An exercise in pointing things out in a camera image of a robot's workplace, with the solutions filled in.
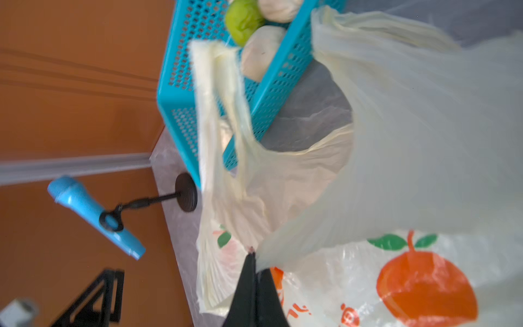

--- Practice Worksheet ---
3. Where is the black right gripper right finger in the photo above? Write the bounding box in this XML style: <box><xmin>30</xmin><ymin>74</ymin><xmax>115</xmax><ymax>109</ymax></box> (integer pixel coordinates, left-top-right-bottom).
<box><xmin>256</xmin><ymin>269</ymin><xmax>290</xmax><ymax>327</ymax></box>

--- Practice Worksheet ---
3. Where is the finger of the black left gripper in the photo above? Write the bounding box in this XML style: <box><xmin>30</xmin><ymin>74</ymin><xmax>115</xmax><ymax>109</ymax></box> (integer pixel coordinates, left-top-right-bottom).
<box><xmin>51</xmin><ymin>269</ymin><xmax>125</xmax><ymax>327</ymax></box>

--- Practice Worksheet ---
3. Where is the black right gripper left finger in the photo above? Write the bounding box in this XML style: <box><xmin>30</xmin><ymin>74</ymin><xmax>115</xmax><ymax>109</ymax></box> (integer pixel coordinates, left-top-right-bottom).
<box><xmin>222</xmin><ymin>253</ymin><xmax>256</xmax><ymax>327</ymax></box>

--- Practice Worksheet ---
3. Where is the yellow printed plastic bag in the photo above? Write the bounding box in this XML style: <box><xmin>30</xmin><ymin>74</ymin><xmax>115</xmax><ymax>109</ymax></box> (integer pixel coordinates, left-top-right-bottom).
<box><xmin>190</xmin><ymin>6</ymin><xmax>522</xmax><ymax>326</ymax></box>

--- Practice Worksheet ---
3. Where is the pale pear in basket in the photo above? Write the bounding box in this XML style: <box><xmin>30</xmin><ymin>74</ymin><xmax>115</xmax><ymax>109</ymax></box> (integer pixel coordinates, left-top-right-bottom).
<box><xmin>241</xmin><ymin>25</ymin><xmax>287</xmax><ymax>83</ymax></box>

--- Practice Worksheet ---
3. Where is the teal perforated plastic basket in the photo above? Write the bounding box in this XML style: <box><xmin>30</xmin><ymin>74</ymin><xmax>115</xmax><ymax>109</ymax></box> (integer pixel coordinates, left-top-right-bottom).
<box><xmin>157</xmin><ymin>1</ymin><xmax>345</xmax><ymax>185</ymax></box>

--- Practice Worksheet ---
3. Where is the aluminium left corner post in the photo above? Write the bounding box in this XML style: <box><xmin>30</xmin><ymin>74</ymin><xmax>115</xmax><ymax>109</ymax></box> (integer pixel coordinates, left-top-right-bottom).
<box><xmin>1</xmin><ymin>153</ymin><xmax>151</xmax><ymax>186</ymax></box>

